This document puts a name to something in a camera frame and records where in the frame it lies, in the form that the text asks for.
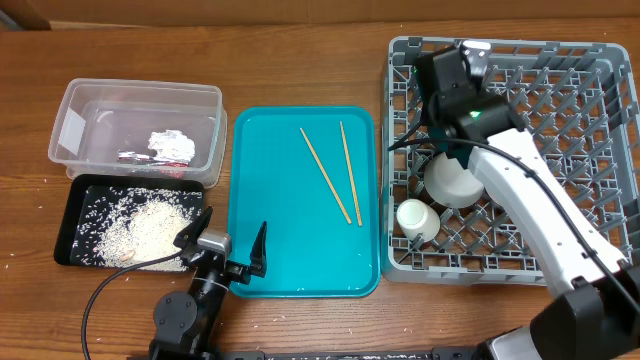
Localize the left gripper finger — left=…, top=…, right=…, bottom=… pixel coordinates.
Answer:
left=250, top=221, right=267, bottom=278
left=173, top=206, right=213, bottom=249

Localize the foil ball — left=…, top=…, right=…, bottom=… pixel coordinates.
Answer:
left=147, top=130, right=195, bottom=163

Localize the red wrapper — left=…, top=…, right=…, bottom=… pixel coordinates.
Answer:
left=117, top=151, right=189, bottom=178

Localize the white cup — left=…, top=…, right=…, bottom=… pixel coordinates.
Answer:
left=396, top=199, right=441, bottom=240

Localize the grey bowl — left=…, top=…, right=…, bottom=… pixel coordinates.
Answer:
left=424, top=153, right=484, bottom=208

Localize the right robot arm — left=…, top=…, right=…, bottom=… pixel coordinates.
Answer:
left=413, top=42, right=639, bottom=359

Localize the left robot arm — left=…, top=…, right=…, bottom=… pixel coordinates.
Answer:
left=149, top=208, right=267, bottom=359

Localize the rice pile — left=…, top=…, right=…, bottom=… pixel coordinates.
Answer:
left=70, top=185, right=204, bottom=268

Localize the black rectangular tray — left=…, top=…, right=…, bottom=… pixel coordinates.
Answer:
left=54, top=174, right=204, bottom=266

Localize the teal plastic tray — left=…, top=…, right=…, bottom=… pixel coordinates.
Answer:
left=227, top=106, right=381, bottom=298

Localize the clear plastic bin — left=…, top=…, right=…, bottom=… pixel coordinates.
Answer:
left=48, top=78, right=227, bottom=188

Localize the grey dish rack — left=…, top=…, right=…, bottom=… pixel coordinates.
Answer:
left=381, top=36, right=639, bottom=285

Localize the black rail bottom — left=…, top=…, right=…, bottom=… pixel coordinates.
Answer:
left=219, top=346, right=481, bottom=360

